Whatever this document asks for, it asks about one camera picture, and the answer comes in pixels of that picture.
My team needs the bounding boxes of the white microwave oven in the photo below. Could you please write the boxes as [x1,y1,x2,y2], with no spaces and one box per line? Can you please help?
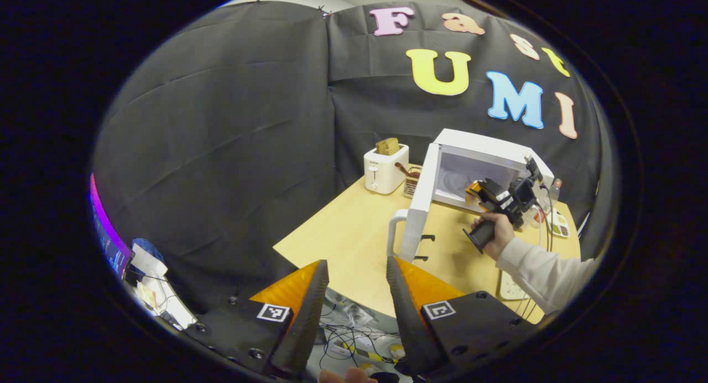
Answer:
[386,128,555,263]

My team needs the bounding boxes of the black backdrop cloth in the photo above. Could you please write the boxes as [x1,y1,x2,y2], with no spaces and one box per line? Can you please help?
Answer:
[93,1,615,312]

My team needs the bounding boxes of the white divided seasoning tray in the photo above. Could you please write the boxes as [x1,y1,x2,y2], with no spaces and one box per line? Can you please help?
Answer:
[550,210,571,239]

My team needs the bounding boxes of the metal wire utensil holder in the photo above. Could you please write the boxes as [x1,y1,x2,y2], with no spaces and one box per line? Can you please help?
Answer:
[403,164,424,199]

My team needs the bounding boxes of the white toaster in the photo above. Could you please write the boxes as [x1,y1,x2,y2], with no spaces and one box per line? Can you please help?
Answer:
[363,144,410,194]

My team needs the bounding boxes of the blue round object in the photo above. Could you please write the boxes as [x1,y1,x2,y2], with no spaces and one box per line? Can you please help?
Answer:
[133,238,165,262]

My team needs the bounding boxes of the white paper sheets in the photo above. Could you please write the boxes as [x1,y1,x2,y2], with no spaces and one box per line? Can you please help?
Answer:
[128,245,198,332]

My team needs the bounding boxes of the monitor screen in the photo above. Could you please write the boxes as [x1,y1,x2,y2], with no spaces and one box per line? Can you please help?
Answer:
[88,173,133,278]

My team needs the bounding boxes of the white power strip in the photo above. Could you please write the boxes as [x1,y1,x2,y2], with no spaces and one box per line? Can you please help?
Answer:
[499,270,532,301]

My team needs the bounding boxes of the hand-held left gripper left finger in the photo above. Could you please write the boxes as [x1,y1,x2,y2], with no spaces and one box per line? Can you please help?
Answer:
[185,260,330,379]

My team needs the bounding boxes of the tangle of floor cables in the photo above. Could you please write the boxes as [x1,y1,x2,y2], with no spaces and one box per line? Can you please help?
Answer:
[320,290,405,374]

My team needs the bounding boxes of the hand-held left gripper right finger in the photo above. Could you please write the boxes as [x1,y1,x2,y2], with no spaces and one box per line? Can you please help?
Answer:
[386,256,536,379]

